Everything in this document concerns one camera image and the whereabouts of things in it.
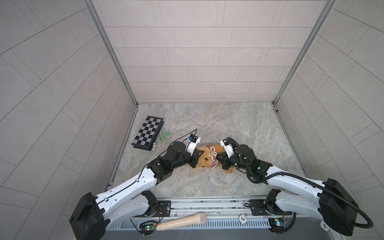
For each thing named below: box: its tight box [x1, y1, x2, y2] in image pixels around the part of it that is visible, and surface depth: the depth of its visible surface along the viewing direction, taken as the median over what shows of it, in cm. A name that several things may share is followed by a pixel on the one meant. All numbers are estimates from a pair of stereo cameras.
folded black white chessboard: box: [131, 115, 165, 151], surface depth 96 cm
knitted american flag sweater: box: [206, 144, 218, 169], surface depth 76 cm
